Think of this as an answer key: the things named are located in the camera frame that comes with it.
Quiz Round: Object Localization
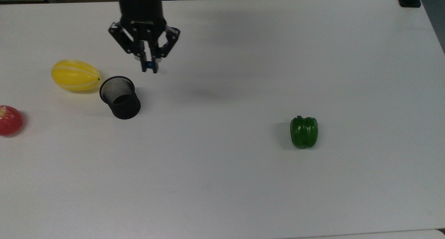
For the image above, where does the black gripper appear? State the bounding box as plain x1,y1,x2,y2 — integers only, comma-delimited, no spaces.
108,0,180,74

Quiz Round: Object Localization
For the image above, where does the blue marker pen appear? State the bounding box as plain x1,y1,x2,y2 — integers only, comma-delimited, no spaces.
146,61,167,75

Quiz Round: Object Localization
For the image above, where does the black mesh pen holder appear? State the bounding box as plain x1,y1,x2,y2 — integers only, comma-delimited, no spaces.
99,76,141,120

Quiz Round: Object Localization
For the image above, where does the yellow striped melon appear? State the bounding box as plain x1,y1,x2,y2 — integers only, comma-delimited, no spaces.
51,59,101,91

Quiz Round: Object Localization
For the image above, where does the red apple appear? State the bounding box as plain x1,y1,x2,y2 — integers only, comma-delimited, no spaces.
0,105,24,137

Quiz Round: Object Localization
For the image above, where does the green bell pepper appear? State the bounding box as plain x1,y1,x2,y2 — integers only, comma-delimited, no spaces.
290,116,318,149

